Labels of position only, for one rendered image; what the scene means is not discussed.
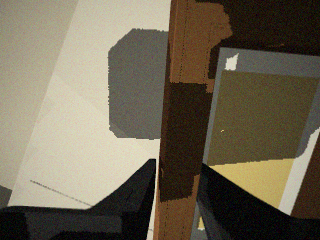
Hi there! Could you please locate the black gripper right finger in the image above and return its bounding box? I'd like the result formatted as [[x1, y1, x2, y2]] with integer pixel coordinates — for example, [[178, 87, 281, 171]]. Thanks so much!
[[197, 162, 320, 240]]

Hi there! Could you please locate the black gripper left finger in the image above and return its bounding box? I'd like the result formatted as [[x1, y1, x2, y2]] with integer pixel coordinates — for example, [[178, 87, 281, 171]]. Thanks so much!
[[0, 158, 156, 240]]

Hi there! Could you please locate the brown wooden picture frame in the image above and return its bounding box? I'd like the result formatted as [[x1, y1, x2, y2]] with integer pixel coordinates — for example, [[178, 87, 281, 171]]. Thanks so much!
[[153, 0, 320, 240]]

